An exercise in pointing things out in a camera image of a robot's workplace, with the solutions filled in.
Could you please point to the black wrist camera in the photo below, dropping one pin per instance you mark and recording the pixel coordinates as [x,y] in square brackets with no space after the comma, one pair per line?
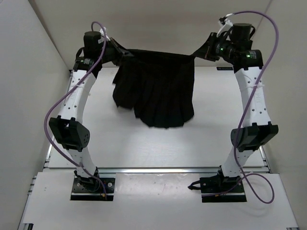
[93,44]
[241,34]

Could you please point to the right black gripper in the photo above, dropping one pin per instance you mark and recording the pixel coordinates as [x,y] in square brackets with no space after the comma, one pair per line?
[207,51]

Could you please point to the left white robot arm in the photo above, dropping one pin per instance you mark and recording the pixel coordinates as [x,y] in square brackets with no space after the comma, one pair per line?
[67,127]

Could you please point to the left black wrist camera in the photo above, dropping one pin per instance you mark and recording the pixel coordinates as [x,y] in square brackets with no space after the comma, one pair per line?
[93,44]

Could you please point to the right blue label sticker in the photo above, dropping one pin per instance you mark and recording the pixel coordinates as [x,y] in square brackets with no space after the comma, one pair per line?
[224,68]

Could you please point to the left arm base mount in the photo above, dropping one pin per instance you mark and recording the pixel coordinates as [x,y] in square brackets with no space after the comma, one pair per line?
[92,190]

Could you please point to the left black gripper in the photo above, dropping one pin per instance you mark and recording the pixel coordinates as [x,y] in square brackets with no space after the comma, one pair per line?
[122,52]

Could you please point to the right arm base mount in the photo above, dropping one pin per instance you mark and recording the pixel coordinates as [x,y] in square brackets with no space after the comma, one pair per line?
[220,189]

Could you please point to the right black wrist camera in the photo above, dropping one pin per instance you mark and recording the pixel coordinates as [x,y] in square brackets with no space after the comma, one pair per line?
[241,34]

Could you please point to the black pleated skirt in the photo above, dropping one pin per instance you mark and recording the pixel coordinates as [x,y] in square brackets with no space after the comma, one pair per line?
[157,86]

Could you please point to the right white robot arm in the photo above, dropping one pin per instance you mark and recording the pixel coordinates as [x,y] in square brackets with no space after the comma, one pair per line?
[255,127]

